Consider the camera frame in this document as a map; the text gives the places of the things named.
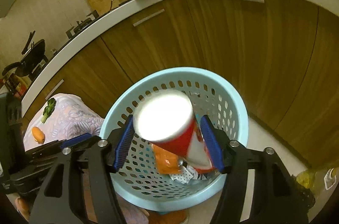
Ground person's right hand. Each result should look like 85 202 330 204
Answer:
296 168 328 196

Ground orange peel piece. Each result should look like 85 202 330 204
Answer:
32 127 45 144

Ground patterned pink tablecloth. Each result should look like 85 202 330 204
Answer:
23 93 149 223

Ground soy sauce bottle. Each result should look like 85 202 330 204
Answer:
3 73 28 98

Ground black gas stove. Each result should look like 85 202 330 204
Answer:
29 10 100 79

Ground person's left hand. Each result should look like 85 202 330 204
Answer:
15 197 31 222

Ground polka dot wrapper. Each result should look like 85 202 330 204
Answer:
169 165 201 184

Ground red white paper cup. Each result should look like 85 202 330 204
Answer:
133 89 214 174

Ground orange snack packet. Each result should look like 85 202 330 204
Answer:
152 144 181 175

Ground light blue plastic basket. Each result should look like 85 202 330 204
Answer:
100 67 248 211

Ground wooden base cabinets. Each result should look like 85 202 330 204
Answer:
25 0 338 168

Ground black wok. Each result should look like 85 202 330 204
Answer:
2 31 48 80

